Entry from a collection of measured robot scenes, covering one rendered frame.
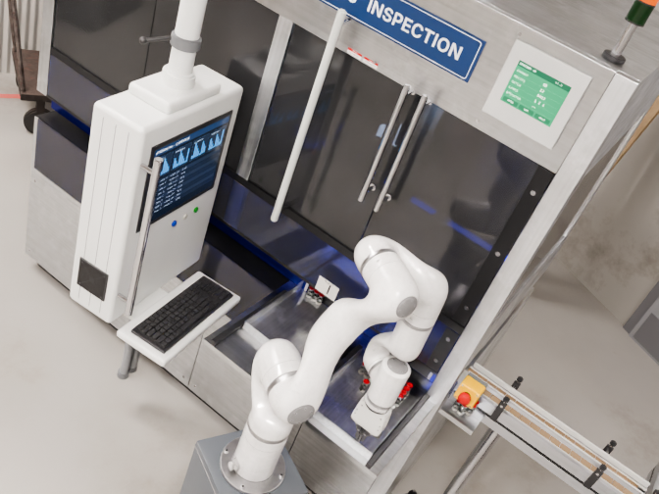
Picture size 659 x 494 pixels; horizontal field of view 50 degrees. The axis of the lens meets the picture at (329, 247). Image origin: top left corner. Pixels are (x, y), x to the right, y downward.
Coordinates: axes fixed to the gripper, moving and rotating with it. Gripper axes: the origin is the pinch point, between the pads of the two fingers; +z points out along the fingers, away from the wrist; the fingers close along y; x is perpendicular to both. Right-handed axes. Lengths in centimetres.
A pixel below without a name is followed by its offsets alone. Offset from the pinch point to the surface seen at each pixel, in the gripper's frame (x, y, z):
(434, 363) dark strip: -35.4, -3.9, -10.1
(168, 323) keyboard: 5, 74, 9
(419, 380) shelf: -40.3, -1.6, 4.7
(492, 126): -36, 14, -90
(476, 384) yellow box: -38.1, -18.4, -10.4
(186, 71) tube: -5, 94, -72
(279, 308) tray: -28, 52, 4
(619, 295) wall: -311, -52, 81
